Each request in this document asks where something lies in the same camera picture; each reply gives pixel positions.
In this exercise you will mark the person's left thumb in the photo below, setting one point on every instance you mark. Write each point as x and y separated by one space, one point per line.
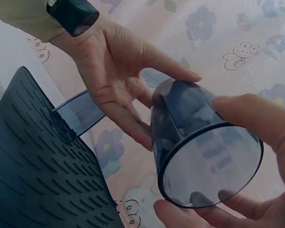
171 66

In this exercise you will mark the person's left forearm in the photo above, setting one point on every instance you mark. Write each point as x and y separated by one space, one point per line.
26 16

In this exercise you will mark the dark ribbed rubber mat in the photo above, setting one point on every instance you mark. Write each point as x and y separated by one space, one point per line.
38 166

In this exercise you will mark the black wrist band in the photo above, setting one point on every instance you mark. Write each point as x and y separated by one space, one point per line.
71 14

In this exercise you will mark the person's right thumb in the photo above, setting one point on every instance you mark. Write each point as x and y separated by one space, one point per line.
249 109

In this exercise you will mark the person's right fingers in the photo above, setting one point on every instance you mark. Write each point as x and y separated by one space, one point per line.
180 215

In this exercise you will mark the person's right hand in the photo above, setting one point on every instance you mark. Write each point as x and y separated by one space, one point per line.
278 180

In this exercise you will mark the person's left fingers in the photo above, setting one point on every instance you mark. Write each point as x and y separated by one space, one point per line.
126 118

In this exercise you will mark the person's left hand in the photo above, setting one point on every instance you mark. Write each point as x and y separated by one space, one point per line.
109 61

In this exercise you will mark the translucent blue plastic cup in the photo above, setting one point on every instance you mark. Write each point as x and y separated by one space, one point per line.
204 152
73 116

